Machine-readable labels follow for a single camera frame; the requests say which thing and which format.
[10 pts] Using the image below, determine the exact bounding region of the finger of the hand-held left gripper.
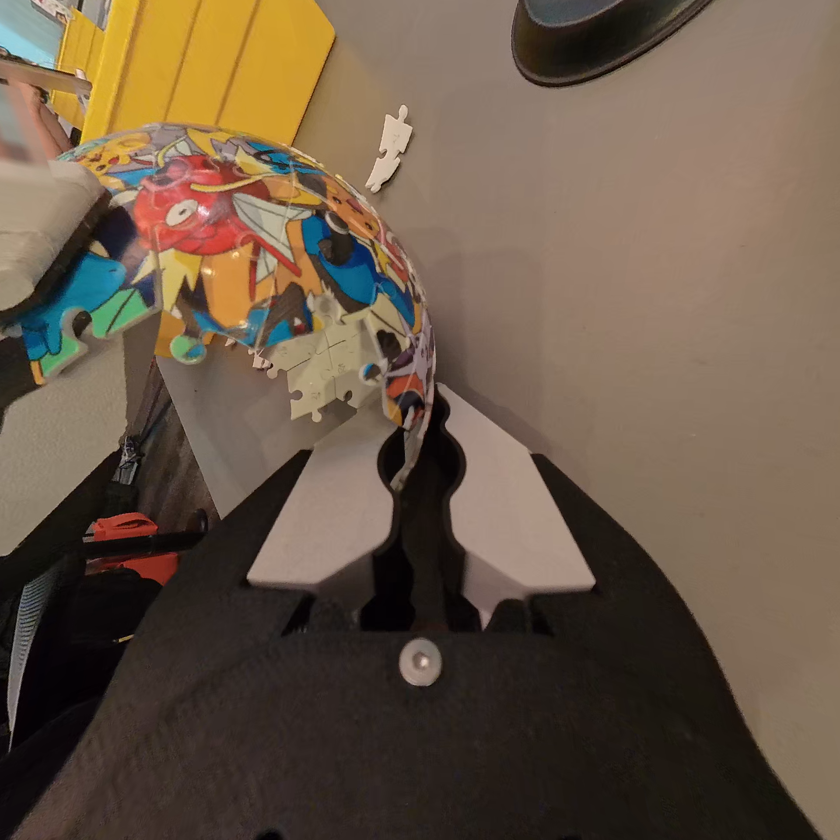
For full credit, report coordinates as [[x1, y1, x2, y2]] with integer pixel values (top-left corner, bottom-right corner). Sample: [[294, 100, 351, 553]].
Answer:
[[0, 315, 161, 559], [0, 159, 114, 322]]

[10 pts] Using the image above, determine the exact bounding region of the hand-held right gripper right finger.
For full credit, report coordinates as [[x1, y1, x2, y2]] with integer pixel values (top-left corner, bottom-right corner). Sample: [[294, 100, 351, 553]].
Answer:
[[430, 382, 597, 632]]

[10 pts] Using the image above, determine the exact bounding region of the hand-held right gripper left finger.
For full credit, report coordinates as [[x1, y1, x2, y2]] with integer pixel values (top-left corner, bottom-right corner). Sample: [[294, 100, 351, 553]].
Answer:
[[246, 420, 421, 631]]

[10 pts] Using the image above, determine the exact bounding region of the partly built puzzle ball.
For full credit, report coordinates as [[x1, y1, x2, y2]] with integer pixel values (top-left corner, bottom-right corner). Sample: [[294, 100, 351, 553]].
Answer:
[[20, 123, 436, 493]]

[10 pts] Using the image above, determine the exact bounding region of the joined white puzzle piece pair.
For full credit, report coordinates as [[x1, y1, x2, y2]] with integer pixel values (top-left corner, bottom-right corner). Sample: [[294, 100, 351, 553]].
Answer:
[[366, 105, 415, 194]]

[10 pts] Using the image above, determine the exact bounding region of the black round puzzle stand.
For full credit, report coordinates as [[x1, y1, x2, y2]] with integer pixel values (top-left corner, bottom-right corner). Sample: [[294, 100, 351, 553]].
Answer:
[[511, 0, 716, 89]]

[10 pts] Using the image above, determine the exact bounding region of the red floor tape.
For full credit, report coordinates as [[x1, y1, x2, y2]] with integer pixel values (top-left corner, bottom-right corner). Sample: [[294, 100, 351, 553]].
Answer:
[[84, 512, 181, 586]]

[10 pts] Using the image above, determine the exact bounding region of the yellow plastic bin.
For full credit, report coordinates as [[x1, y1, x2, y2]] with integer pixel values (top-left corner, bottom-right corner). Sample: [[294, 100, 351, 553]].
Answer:
[[52, 0, 337, 150]]

